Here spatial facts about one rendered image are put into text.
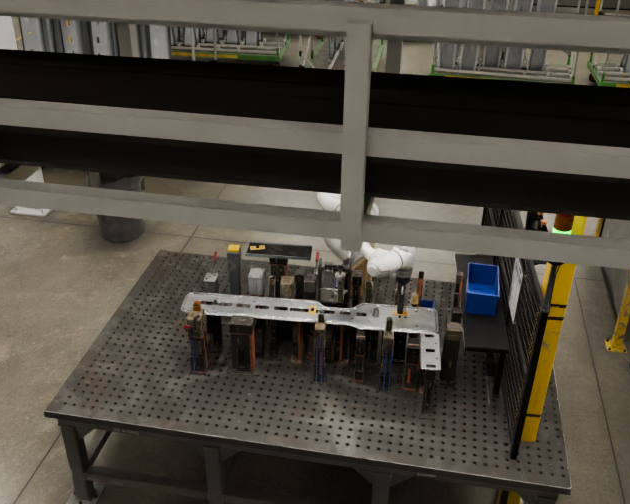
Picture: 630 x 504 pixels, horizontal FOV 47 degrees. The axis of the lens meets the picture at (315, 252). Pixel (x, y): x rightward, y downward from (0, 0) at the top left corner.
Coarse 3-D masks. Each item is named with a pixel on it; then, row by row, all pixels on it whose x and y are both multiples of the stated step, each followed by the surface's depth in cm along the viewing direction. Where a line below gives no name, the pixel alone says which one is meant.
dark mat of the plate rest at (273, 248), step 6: (270, 246) 417; (276, 246) 417; (282, 246) 417; (288, 246) 417; (294, 246) 417; (300, 246) 417; (306, 246) 417; (246, 252) 411; (252, 252) 411; (258, 252) 411; (264, 252) 411; (270, 252) 411; (276, 252) 411; (282, 252) 411; (288, 252) 411; (294, 252) 411; (300, 252) 412; (306, 252) 412
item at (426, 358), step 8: (424, 336) 373; (424, 344) 367; (432, 344) 367; (424, 352) 362; (432, 352) 362; (440, 352) 362; (424, 360) 357; (432, 360) 357; (440, 360) 357; (424, 368) 351; (432, 368) 352; (440, 368) 352
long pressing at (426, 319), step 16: (192, 304) 394; (256, 304) 395; (272, 304) 395; (288, 304) 396; (304, 304) 396; (320, 304) 395; (368, 304) 396; (384, 304) 396; (288, 320) 384; (304, 320) 384; (336, 320) 384; (352, 320) 384; (368, 320) 384; (384, 320) 384; (400, 320) 384; (416, 320) 385; (432, 320) 385
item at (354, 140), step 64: (0, 0) 16; (64, 0) 16; (128, 0) 16; (192, 0) 15; (256, 0) 15; (320, 0) 15; (0, 64) 25; (64, 64) 25; (128, 64) 25; (192, 64) 25; (0, 128) 19; (64, 128) 18; (128, 128) 17; (192, 128) 17; (256, 128) 17; (320, 128) 17; (384, 128) 17; (448, 128) 19; (512, 128) 19; (576, 128) 18; (0, 192) 19; (64, 192) 19; (128, 192) 19; (384, 192) 18; (448, 192) 18; (512, 192) 17; (576, 192) 17; (512, 256) 17; (576, 256) 17
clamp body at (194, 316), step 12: (192, 312) 378; (204, 312) 382; (192, 324) 374; (204, 324) 383; (192, 336) 378; (204, 336) 387; (192, 348) 382; (204, 348) 389; (192, 360) 387; (204, 360) 389; (192, 372) 391; (204, 372) 390
